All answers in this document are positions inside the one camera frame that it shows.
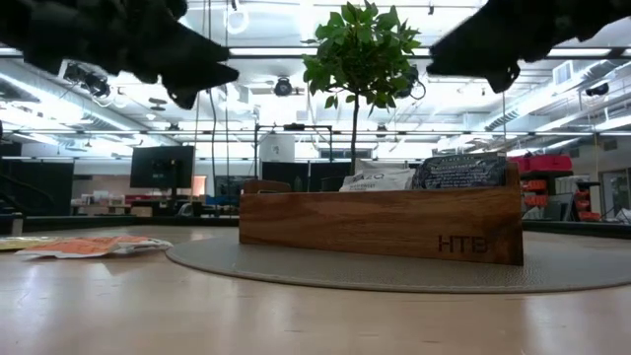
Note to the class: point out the round grey mat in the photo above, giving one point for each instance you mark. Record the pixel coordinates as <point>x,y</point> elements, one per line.
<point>345,273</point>

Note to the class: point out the white cylindrical tank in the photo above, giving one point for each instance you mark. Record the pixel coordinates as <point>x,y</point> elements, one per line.
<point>277,148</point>

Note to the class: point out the yellow tea packet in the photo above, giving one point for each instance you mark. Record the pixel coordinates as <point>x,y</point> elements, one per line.
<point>20,242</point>

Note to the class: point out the shelf with red bins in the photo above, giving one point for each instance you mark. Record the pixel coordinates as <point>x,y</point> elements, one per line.
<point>547,163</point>

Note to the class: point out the black monitor on stand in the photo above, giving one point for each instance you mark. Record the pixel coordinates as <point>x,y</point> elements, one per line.
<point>161,167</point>

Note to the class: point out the black metal stand rig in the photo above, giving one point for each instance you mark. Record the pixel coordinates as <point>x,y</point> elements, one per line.
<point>296,126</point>

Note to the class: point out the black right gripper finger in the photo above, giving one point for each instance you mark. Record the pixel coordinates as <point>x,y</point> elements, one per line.
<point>478,44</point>
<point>503,79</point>

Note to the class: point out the wooden tea organizer box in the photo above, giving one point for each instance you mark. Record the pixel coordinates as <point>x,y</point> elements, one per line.
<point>370,222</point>

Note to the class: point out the black overhead camera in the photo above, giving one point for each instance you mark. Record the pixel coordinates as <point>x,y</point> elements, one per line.
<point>283,87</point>

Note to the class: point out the white and orange tea packet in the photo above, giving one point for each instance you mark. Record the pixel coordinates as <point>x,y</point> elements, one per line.
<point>379,181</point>

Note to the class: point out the green potted plant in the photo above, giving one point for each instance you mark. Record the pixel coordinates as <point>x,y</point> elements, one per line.
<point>362,64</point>

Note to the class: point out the dark blue tea packet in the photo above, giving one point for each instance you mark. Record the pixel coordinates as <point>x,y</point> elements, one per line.
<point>461,172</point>

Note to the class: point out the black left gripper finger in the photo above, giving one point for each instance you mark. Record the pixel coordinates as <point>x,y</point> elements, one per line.
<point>183,97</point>
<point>197,59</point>

